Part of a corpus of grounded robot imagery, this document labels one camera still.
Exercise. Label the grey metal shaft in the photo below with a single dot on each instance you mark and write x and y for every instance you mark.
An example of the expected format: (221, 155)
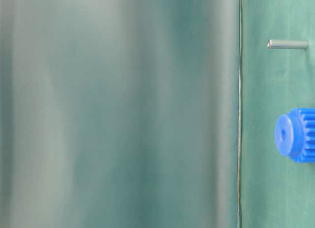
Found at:
(287, 44)

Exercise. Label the small blue plastic gear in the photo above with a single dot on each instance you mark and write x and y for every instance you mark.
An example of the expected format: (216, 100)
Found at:
(294, 135)

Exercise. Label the green table cloth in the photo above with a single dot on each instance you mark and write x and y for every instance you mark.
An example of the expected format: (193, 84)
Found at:
(152, 113)

